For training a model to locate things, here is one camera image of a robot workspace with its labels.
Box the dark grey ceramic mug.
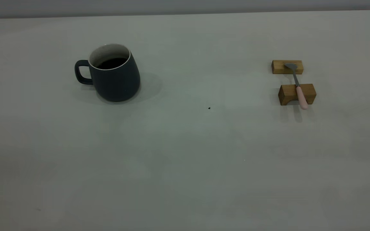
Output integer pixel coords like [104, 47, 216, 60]
[75, 44, 141, 102]

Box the pink handled metal spoon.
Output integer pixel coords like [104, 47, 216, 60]
[284, 63, 309, 110]

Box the dark coffee liquid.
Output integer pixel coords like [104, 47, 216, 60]
[96, 57, 128, 70]

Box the arched wooden block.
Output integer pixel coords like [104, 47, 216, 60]
[278, 83, 317, 106]

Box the flat rectangular wooden block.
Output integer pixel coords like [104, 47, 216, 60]
[271, 60, 304, 75]

